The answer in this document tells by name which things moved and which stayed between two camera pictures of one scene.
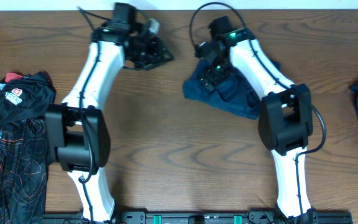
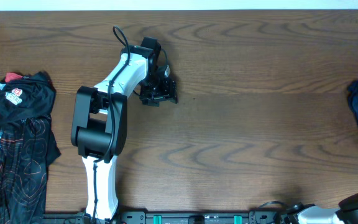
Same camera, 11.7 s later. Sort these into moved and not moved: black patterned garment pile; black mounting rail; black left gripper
Moved: black left gripper
Not moved: black patterned garment pile; black mounting rail
